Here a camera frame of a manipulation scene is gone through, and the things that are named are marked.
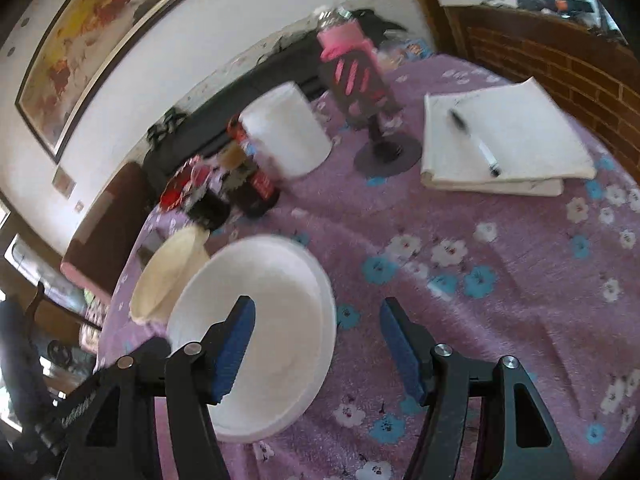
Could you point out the red plate with white contents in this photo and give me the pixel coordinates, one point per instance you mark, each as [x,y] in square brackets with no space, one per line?
[172,195]

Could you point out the black and white pen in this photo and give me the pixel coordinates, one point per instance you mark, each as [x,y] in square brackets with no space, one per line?
[482,152]

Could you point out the pink water bottle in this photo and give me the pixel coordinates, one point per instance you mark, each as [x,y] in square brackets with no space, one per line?
[345,40]

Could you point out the dark soda bottle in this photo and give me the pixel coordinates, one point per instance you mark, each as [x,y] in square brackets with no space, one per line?
[257,187]

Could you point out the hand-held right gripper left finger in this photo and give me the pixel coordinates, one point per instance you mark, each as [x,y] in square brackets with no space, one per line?
[235,355]

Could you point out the black stand with round base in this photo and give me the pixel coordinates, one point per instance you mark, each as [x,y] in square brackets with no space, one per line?
[387,155]

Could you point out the white plastic bucket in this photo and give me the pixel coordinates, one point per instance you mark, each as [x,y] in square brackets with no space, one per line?
[290,130]

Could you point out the colourful snack packet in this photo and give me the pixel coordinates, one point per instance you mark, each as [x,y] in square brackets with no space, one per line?
[410,51]

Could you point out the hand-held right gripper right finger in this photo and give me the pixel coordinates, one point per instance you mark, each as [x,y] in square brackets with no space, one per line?
[400,355]

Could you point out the black sofa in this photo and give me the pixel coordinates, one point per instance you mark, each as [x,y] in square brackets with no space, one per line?
[240,90]

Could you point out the thin white notebook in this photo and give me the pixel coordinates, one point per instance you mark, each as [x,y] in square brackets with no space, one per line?
[500,188]

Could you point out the brown armchair with pink edge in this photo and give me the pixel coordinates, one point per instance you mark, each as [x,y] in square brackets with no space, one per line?
[110,225]

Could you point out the cream bowl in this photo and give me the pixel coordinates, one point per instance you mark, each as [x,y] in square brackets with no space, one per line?
[165,280]

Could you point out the black bag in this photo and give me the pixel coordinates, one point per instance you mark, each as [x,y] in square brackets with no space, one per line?
[372,22]

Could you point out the small black gadget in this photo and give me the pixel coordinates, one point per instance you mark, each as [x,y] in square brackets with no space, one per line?
[167,125]

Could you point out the large framed painting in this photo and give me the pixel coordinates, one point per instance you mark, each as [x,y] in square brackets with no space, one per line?
[90,50]

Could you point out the large white bowl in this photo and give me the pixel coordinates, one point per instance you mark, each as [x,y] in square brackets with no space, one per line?
[280,300]

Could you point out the dark jar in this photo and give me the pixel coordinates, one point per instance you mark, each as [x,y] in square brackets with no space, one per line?
[207,207]

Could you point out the small wall picture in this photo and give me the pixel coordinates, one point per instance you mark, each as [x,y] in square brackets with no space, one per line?
[63,180]

